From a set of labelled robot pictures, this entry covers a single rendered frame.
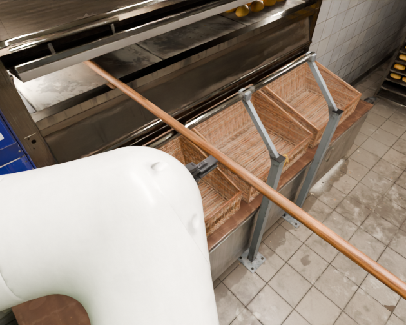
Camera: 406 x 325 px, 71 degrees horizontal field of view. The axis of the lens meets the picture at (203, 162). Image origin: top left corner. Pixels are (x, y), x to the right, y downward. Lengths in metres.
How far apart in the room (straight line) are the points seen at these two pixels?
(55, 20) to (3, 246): 0.87
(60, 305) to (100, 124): 0.75
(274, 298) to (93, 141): 1.37
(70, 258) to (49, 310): 1.18
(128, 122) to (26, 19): 0.55
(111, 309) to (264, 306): 1.71
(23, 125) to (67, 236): 0.95
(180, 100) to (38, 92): 0.62
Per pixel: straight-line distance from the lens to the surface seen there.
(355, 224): 2.39
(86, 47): 0.97
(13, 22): 1.03
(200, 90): 1.55
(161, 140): 0.96
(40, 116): 1.19
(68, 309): 1.39
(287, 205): 0.78
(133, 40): 1.04
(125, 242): 0.22
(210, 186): 1.56
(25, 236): 0.25
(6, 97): 1.11
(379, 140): 3.16
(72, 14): 1.07
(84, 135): 1.28
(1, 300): 0.28
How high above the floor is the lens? 1.81
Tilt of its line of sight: 47 degrees down
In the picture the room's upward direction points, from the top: straight up
